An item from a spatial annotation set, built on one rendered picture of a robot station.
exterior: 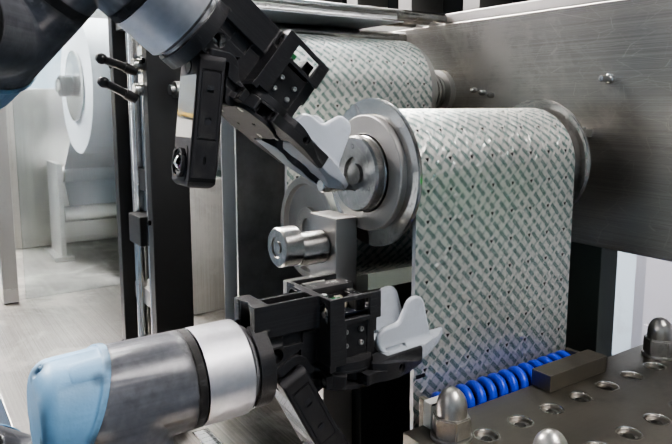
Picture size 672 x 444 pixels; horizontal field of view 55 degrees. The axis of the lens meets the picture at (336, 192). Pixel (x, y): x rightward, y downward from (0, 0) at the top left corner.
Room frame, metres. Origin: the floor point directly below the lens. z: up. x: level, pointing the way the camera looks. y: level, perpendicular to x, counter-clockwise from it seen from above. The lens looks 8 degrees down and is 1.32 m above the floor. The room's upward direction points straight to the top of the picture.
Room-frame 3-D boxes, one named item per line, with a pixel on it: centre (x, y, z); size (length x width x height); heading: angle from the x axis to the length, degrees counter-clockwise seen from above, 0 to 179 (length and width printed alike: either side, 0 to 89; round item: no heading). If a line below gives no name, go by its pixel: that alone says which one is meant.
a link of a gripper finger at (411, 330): (0.58, -0.07, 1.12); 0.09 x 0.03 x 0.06; 123
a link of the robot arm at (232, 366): (0.49, 0.09, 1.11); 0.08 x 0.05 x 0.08; 34
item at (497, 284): (0.66, -0.17, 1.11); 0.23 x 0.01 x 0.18; 124
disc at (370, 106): (0.65, -0.04, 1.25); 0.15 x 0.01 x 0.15; 34
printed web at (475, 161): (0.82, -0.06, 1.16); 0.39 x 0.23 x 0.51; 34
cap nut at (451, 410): (0.53, -0.10, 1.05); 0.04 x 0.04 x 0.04
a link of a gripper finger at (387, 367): (0.55, -0.04, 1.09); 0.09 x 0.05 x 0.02; 123
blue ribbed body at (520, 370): (0.64, -0.18, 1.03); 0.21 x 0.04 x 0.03; 124
